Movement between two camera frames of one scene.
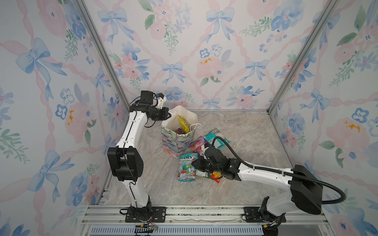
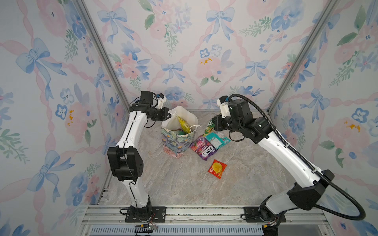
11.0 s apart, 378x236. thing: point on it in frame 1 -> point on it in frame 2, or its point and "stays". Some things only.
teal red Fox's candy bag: [186, 169] -> [180, 132]
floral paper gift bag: [178, 131] stays
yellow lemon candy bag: [184, 125] stays
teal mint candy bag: [209, 137] stays
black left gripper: [165, 112] stays
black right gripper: [200, 161] -> [218, 123]
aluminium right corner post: [317, 28] stays
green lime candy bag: [200, 173] -> [210, 127]
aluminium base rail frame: [104, 220] stays
